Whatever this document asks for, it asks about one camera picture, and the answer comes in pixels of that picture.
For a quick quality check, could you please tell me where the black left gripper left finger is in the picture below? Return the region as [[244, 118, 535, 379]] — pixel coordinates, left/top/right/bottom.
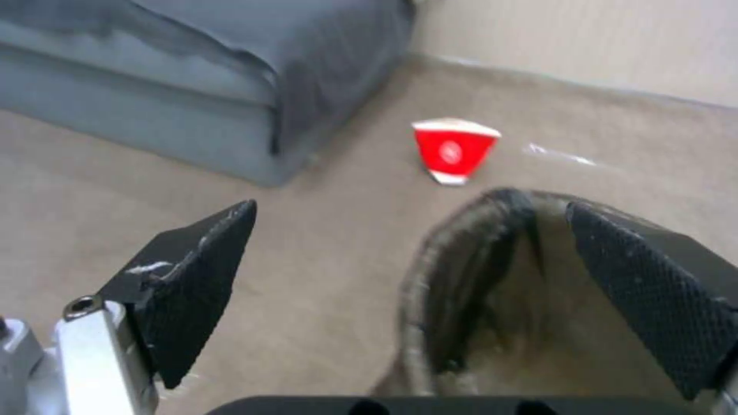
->
[[0, 199, 258, 415]]

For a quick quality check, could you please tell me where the crushed red paper cup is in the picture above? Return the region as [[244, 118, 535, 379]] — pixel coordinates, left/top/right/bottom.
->
[[411, 117, 502, 187]]

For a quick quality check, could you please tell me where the trash can with dark liner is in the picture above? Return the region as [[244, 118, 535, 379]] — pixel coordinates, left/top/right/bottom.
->
[[368, 186, 687, 398]]

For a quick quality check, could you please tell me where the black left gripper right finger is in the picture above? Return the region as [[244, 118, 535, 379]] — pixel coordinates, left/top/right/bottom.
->
[[564, 201, 738, 402]]

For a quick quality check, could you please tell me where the clear plastic wrapper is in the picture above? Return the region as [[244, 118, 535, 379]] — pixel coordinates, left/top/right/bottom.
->
[[522, 142, 598, 168]]

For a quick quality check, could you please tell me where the grey fabric sofa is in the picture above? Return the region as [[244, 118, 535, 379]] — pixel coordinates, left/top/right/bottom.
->
[[0, 0, 417, 188]]

